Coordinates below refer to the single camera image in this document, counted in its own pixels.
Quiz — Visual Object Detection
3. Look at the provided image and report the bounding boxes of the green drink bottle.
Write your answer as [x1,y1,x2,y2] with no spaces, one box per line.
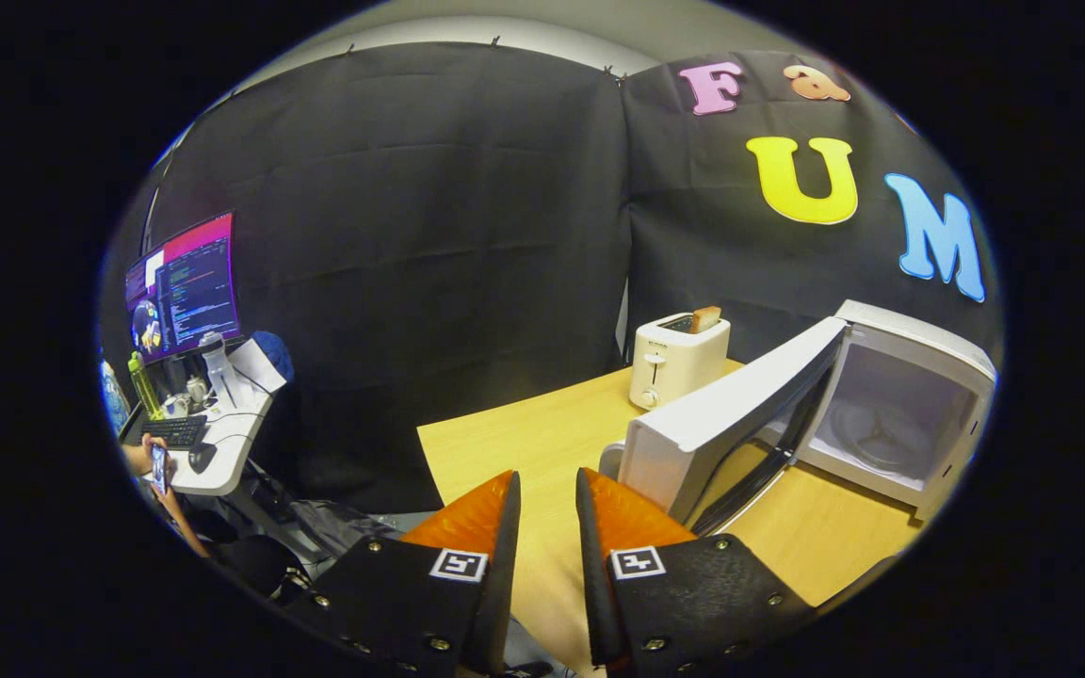
[127,351,164,421]

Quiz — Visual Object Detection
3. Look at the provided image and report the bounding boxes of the white office desk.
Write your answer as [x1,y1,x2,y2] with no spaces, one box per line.
[119,391,275,497]

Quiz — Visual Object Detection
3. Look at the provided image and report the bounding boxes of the cream white toaster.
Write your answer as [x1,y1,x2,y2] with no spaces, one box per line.
[629,313,732,412]

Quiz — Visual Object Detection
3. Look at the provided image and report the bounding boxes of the black backdrop cloth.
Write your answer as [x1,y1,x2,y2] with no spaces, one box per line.
[95,42,1005,514]

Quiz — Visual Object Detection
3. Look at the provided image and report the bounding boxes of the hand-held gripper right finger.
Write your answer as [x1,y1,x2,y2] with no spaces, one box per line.
[575,467,817,678]

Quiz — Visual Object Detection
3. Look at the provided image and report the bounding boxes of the computer monitor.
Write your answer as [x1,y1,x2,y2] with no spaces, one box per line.
[124,211,242,364]

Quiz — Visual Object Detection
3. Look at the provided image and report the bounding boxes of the white microwave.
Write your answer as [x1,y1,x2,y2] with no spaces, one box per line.
[599,299,997,538]

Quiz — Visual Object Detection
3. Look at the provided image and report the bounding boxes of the black keyboard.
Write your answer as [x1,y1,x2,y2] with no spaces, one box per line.
[140,415,209,451]

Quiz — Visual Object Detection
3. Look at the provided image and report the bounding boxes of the blue water bottle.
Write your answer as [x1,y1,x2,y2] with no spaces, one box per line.
[100,358,131,436]

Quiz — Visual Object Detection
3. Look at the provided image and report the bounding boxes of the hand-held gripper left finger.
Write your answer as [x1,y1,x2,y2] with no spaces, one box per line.
[283,470,522,678]

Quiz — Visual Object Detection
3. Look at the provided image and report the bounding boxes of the white paper sheet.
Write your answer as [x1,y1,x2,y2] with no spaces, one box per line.
[227,339,287,394]

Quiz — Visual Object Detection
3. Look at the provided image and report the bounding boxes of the clear plastic bottle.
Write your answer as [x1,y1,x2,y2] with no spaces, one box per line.
[199,331,237,408]

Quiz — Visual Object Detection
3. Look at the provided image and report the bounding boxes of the glass turntable plate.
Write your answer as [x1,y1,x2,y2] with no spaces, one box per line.
[830,400,939,472]

